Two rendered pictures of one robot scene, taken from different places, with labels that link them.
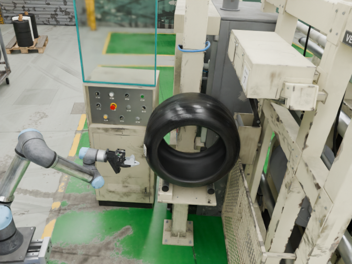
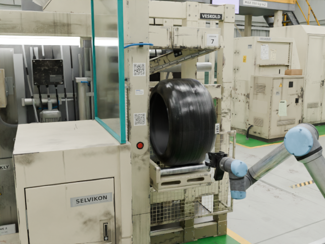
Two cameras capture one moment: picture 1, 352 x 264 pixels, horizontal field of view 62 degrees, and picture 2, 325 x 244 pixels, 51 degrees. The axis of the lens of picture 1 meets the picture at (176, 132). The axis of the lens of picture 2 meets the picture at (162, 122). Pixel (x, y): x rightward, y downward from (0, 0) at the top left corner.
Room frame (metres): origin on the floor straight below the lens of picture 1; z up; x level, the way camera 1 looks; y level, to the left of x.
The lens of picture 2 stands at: (2.33, 1.89, 1.57)
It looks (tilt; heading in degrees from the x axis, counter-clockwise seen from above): 11 degrees down; 249
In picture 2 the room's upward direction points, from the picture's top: straight up
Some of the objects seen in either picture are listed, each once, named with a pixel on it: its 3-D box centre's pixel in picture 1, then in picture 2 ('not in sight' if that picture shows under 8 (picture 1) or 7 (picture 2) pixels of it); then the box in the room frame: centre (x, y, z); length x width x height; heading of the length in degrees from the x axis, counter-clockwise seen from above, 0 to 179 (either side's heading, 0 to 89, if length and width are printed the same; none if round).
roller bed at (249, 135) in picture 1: (243, 138); not in sight; (1.73, -0.47, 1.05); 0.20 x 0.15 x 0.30; 0
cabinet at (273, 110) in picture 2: not in sight; (276, 107); (-2.12, -3.58, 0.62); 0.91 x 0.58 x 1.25; 9
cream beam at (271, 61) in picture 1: (262, 59); (174, 38); (1.38, -0.39, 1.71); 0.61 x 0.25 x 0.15; 0
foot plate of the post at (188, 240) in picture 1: (178, 231); not in sight; (1.76, -0.07, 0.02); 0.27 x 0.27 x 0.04; 0
